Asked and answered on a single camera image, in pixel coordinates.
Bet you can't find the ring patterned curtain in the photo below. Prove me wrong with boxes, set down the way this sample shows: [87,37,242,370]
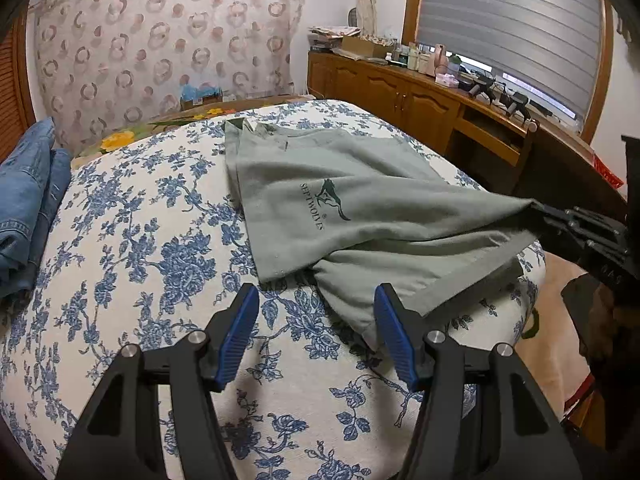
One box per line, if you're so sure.
[29,0,307,157]

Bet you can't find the yellow flower blanket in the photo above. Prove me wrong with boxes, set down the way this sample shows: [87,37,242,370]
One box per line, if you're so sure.
[70,94,313,171]

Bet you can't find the grey-green t-shirt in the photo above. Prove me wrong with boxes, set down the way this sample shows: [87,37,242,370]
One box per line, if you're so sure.
[223,118,543,356]

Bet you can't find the blue denim jeans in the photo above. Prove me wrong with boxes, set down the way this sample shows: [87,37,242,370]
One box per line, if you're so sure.
[0,116,73,301]

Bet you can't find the wooden desk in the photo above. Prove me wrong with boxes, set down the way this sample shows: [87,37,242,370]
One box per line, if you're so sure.
[510,119,630,221]

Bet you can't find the blue floral bedspread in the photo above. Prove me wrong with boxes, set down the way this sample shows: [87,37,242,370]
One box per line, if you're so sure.
[0,99,546,480]

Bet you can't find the pink bottle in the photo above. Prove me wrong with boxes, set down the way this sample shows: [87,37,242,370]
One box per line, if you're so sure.
[432,43,452,77]

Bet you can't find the cardboard box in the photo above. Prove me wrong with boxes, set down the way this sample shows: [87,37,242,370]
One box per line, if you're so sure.
[339,35,397,61]

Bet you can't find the black device on stand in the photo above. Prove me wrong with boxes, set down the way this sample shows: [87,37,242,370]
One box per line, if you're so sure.
[500,91,532,120]

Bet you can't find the wooden louvre door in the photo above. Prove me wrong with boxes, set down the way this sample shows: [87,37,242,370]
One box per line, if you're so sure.
[0,12,35,163]

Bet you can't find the person's right hand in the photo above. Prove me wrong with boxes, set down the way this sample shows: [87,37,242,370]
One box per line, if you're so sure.
[562,275,640,361]

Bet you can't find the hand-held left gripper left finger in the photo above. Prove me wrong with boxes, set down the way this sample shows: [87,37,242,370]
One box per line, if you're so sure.
[55,283,261,480]

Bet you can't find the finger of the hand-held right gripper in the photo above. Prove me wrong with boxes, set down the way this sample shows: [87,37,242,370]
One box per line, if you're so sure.
[531,201,627,243]
[537,224,626,266]

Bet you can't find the blue packet box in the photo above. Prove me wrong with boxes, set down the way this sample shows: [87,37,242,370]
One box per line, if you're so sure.
[179,79,224,112]

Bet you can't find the wooden sideboard cabinet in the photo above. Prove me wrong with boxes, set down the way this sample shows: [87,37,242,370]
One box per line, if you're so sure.
[306,49,532,167]

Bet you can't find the grey window blind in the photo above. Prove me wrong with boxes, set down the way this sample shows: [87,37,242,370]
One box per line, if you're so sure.
[416,0,602,123]

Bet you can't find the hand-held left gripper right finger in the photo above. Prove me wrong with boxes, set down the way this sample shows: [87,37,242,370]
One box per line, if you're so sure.
[374,282,583,480]

